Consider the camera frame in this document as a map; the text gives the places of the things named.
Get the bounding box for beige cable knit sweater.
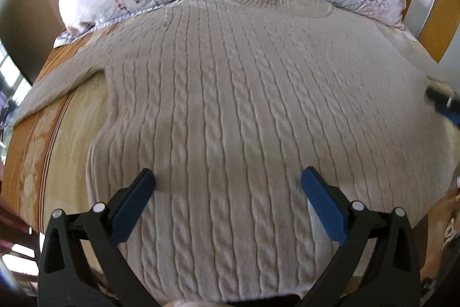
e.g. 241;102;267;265
18;0;457;302

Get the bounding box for yellow orange patterned bedspread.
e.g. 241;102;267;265
0;22;119;275

